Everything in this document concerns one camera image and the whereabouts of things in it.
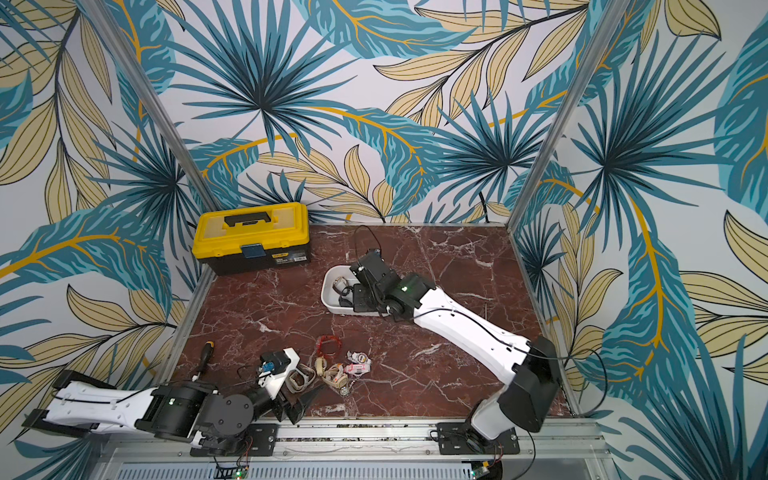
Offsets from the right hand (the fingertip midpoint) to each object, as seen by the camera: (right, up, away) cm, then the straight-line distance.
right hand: (360, 295), depth 77 cm
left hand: (-10, -16, -12) cm, 22 cm away
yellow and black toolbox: (-38, +15, +15) cm, 44 cm away
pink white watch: (-1, -20, +7) cm, 21 cm away
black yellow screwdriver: (-45, -17, +9) cm, 48 cm away
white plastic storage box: (-12, -3, +21) cm, 24 cm away
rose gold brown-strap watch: (-9, 0, +24) cm, 25 cm away
